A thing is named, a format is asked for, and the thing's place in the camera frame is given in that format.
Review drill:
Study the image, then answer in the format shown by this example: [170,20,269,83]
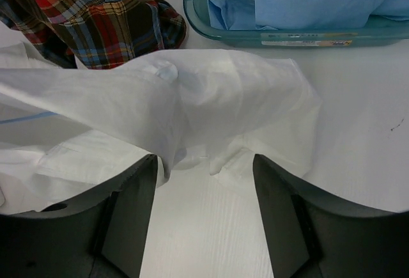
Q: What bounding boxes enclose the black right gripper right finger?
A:
[252,155,408,277]

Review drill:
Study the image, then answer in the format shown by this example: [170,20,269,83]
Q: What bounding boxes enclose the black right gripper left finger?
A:
[1,155,157,277]

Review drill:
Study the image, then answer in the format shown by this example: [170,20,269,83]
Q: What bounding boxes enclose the white shirt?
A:
[1,42,321,214]

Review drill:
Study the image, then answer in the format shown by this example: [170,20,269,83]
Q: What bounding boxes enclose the light blue shirt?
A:
[207,0,408,31]

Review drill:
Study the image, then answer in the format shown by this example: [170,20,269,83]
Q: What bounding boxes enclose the red plaid shirt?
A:
[1,0,187,69]

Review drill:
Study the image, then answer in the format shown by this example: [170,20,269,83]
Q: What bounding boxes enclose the teal plastic tub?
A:
[183,0,408,48]

